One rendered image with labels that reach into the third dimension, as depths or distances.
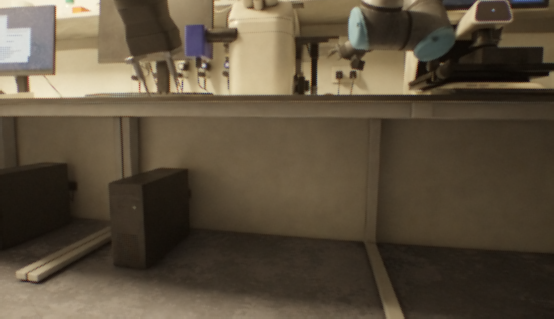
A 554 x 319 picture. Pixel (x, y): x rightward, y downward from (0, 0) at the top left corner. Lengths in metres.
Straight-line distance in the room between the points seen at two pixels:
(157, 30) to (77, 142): 1.87
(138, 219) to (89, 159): 0.92
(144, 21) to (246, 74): 0.44
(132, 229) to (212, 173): 0.57
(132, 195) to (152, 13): 1.03
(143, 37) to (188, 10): 0.84
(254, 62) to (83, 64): 1.57
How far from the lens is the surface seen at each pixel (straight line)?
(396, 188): 1.69
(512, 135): 1.87
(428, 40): 0.74
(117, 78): 2.09
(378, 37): 0.70
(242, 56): 0.87
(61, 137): 2.39
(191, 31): 0.93
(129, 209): 1.43
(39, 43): 1.89
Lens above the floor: 0.69
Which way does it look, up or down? 5 degrees down
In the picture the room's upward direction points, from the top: 1 degrees clockwise
